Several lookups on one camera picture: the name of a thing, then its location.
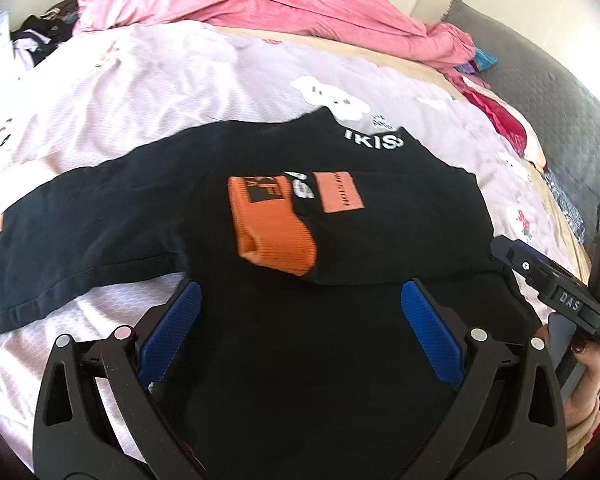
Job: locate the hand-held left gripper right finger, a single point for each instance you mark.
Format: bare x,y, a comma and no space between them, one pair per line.
430,325

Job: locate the colourful striped cloth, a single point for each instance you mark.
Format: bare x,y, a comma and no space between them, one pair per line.
480,60

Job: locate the red cloth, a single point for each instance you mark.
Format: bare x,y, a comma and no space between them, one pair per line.
500,115

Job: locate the person's right hand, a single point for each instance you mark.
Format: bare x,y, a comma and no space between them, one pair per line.
587,385

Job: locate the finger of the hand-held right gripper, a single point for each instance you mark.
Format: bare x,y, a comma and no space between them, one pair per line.
522,262

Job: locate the lilac bear printed blanket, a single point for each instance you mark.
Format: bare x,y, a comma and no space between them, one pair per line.
180,80

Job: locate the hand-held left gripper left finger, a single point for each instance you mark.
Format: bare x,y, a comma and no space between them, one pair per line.
172,322

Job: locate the grey quilted pillow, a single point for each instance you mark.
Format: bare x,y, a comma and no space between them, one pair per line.
540,70

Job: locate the dark blue patterned cloth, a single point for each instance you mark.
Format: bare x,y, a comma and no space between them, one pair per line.
565,205

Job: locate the black shirt with orange patches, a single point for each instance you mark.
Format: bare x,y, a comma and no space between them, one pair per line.
330,370

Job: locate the pile of dark clothes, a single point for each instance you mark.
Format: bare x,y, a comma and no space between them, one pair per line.
45,30

